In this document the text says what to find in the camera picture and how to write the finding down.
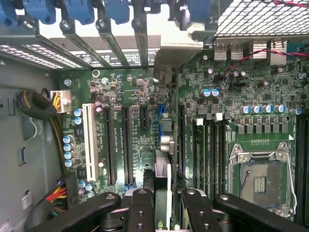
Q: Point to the white PCI expansion slot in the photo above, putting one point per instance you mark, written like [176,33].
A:
[90,142]

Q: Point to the green motherboard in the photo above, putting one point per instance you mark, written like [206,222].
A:
[144,87]

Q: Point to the silver rear port connectors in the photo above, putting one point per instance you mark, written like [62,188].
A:
[220,52]

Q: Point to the short black expansion slot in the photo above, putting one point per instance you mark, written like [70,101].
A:
[144,117]

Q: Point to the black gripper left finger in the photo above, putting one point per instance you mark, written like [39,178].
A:
[141,212]

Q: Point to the grey metal PC case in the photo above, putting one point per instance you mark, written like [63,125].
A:
[24,145]

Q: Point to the vented metal slot cover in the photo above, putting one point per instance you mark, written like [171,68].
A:
[24,55]
[60,58]

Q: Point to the silver socket locking lever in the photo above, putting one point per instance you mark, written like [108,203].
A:
[292,183]

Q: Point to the blue expansion slot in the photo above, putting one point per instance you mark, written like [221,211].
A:
[161,113]

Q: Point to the long black expansion slot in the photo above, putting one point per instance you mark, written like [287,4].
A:
[109,145]
[127,145]
[182,140]

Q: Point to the CPU socket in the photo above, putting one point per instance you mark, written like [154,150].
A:
[265,183]

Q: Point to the teal rear port connector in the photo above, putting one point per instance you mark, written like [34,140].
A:
[298,48]

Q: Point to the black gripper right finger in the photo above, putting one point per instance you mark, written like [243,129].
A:
[198,212]

